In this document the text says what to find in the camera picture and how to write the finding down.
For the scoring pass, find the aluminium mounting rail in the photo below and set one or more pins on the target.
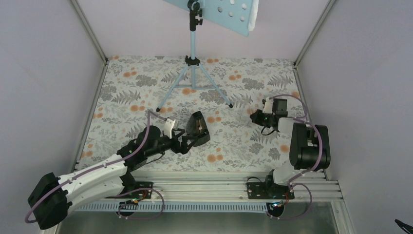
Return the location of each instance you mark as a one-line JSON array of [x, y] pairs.
[[226, 191]]

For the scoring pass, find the white sheet music paper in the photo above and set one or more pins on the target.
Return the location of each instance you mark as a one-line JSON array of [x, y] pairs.
[[253, 15]]

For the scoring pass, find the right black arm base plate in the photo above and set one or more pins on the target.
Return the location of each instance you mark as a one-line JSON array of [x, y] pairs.
[[268, 191]]

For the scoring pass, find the light blue music stand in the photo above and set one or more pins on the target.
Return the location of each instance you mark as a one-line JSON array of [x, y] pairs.
[[230, 14]]

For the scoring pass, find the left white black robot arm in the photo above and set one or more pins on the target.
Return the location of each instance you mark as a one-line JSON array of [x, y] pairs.
[[54, 197]]

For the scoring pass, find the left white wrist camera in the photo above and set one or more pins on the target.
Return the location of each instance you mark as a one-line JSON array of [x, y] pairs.
[[169, 126]]

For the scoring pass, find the black metronome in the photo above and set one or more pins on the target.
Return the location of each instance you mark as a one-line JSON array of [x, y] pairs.
[[197, 126]]

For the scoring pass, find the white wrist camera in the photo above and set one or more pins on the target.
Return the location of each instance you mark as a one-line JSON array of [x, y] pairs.
[[169, 126], [275, 106]]

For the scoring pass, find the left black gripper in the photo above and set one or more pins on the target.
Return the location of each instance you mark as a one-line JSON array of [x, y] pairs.
[[182, 148]]

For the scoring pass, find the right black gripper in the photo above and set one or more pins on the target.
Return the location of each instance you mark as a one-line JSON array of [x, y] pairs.
[[256, 119]]

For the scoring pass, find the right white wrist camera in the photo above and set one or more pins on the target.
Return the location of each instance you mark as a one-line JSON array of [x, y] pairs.
[[275, 106]]

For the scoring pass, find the floral patterned table mat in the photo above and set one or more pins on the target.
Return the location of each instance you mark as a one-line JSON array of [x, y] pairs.
[[231, 89]]

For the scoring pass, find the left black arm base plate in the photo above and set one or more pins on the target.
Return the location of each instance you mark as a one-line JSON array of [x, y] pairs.
[[131, 193]]

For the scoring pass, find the black object at corner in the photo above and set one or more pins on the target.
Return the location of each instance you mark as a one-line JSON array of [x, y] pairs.
[[405, 227]]

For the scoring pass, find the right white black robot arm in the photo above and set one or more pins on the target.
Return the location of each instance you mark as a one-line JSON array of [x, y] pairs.
[[309, 149]]

